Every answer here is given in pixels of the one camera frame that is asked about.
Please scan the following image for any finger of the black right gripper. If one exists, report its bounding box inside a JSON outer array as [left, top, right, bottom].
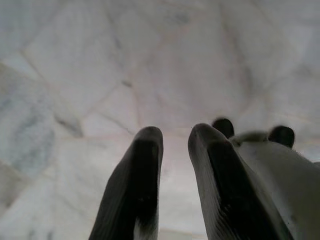
[[268, 125, 295, 148], [212, 118, 235, 139]]

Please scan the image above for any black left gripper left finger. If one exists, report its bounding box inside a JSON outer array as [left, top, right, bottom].
[[88, 126, 164, 240]]

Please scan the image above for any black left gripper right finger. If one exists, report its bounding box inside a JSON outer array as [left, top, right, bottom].
[[187, 123, 293, 240]]

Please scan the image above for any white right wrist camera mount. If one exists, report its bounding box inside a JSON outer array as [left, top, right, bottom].
[[229, 132, 320, 240]]

